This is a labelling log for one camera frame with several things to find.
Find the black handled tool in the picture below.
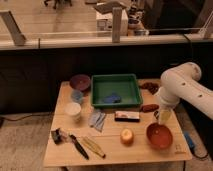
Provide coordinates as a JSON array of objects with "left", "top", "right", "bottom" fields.
[{"left": 69, "top": 134, "right": 89, "bottom": 160}]

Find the blue object on floor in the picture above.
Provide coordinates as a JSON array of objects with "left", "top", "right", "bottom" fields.
[{"left": 184, "top": 132, "right": 195, "bottom": 150}]

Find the small blue cup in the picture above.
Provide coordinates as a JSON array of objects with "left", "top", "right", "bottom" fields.
[{"left": 71, "top": 90, "right": 83, "bottom": 104}]

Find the white cardboard box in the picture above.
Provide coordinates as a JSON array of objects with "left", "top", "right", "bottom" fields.
[{"left": 96, "top": 10, "right": 128, "bottom": 36}]

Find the dark purple bowl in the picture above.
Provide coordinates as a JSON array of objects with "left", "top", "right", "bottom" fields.
[{"left": 70, "top": 74, "right": 91, "bottom": 91}]

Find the yellow corn cob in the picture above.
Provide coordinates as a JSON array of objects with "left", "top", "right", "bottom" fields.
[{"left": 81, "top": 137, "right": 106, "bottom": 158}]

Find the wooden table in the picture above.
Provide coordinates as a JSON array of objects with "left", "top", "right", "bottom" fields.
[{"left": 43, "top": 81, "right": 192, "bottom": 167}]

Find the yellow apple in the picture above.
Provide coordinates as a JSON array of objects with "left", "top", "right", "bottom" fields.
[{"left": 120, "top": 129, "right": 134, "bottom": 145}]

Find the white paper cup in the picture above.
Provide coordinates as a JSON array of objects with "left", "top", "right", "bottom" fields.
[{"left": 65, "top": 102, "right": 81, "bottom": 122}]

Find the blue grey cloth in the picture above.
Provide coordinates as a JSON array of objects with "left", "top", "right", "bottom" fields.
[{"left": 88, "top": 110, "right": 106, "bottom": 132}]

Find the blue object in tray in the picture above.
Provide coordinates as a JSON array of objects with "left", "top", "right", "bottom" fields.
[{"left": 103, "top": 93, "right": 121, "bottom": 104}]

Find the brown sausage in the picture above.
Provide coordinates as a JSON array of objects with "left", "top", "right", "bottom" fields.
[{"left": 140, "top": 104, "right": 159, "bottom": 113}]

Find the orange bowl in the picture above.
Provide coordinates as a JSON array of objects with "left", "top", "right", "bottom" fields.
[{"left": 146, "top": 123, "right": 173, "bottom": 150}]

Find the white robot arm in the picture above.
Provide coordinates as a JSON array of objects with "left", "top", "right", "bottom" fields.
[{"left": 155, "top": 62, "right": 213, "bottom": 125}]

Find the green plastic tray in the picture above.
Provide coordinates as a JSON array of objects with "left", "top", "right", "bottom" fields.
[{"left": 91, "top": 74, "right": 143, "bottom": 108}]

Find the small black clip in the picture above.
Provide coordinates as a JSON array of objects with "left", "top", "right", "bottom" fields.
[{"left": 51, "top": 129, "right": 62, "bottom": 144}]

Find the black white box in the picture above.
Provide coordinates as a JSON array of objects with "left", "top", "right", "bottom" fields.
[{"left": 114, "top": 111, "right": 140, "bottom": 122}]

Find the dark brown food pile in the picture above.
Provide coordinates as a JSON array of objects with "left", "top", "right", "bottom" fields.
[{"left": 140, "top": 82, "right": 159, "bottom": 95}]

